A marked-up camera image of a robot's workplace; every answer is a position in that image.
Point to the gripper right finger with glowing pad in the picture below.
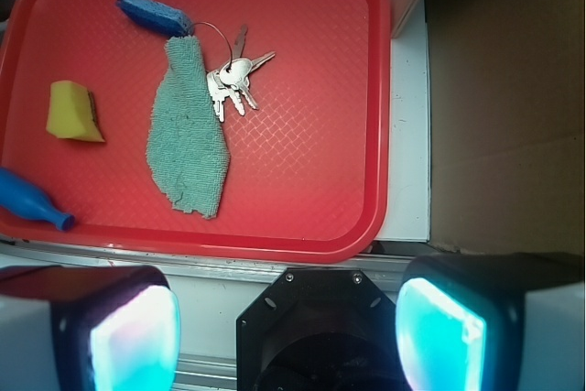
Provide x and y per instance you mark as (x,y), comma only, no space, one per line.
(493,322)

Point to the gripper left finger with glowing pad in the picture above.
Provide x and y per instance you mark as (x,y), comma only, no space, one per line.
(88,328)

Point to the yellow sponge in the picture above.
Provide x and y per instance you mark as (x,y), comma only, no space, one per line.
(72,113)

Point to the blue sponge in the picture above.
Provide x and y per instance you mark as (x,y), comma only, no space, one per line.
(157,17)

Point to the blue plastic bottle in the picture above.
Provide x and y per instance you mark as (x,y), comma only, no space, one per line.
(29,202)

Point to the green microfiber cloth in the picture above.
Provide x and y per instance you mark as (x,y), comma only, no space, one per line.
(186,149)

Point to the red plastic tray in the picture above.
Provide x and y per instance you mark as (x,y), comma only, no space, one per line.
(307,180)

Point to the brown cardboard box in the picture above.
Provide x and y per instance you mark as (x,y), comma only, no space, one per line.
(507,106)

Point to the black knob at left edge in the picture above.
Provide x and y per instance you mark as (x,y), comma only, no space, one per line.
(6,7)

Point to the silver keys on ring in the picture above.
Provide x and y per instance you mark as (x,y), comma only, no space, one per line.
(231,81)

